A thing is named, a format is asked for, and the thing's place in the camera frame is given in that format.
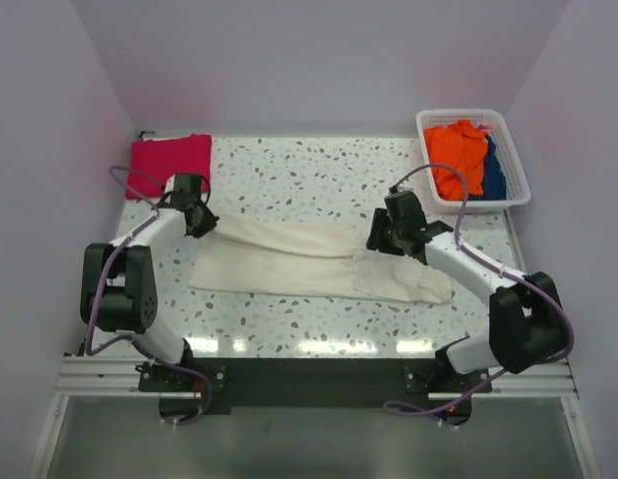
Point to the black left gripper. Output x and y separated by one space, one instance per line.
207 227

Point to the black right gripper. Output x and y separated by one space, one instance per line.
375 239

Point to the cream white t-shirt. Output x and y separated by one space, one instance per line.
314 259

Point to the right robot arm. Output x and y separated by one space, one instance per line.
526 323

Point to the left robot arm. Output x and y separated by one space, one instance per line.
119 296

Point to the folded red t-shirt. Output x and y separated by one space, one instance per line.
155 161

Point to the orange t-shirt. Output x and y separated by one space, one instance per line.
463 147

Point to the blue t-shirt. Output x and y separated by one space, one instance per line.
494 185

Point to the white plastic laundry basket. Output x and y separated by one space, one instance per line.
518 192

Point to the pink garment in basket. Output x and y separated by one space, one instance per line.
485 127

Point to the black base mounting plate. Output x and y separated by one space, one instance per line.
223 384

